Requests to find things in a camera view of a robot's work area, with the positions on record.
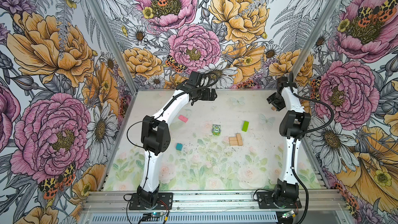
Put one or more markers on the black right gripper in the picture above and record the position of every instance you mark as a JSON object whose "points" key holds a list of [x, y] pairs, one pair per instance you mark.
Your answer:
{"points": [[278, 106]]}

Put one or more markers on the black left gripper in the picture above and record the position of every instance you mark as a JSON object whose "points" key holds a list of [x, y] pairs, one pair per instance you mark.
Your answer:
{"points": [[206, 97]]}

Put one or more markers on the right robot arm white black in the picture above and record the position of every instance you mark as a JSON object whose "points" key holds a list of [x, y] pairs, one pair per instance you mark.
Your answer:
{"points": [[294, 123]]}

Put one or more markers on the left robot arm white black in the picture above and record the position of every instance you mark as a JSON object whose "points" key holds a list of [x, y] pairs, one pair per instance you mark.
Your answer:
{"points": [[156, 136]]}

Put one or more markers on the pink wood block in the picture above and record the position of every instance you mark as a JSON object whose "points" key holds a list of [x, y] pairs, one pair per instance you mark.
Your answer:
{"points": [[183, 118]]}

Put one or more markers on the green wood block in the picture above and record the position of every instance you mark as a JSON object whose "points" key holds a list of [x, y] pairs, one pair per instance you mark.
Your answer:
{"points": [[245, 126]]}

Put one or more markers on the green owl number toy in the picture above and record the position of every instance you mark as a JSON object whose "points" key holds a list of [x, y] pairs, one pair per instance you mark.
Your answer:
{"points": [[216, 130]]}

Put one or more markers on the teal small cube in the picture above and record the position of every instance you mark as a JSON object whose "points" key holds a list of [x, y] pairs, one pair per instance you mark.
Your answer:
{"points": [[179, 146]]}

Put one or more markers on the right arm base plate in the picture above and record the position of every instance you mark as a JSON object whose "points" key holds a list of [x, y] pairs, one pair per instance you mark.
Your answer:
{"points": [[266, 200]]}

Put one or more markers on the aluminium front rail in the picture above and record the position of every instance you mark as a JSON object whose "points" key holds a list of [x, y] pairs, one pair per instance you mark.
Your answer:
{"points": [[215, 207]]}

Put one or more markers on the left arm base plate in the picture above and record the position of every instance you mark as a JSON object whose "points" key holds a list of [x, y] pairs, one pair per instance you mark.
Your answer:
{"points": [[158, 201]]}

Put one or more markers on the right aluminium corner post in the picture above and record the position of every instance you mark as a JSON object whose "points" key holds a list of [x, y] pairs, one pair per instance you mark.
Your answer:
{"points": [[315, 32]]}

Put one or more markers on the aluminium corner post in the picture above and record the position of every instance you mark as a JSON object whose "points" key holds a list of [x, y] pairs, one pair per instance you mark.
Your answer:
{"points": [[102, 21], [315, 32]]}

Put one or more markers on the left aluminium corner post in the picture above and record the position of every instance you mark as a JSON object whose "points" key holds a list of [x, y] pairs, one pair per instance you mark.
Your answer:
{"points": [[102, 21]]}

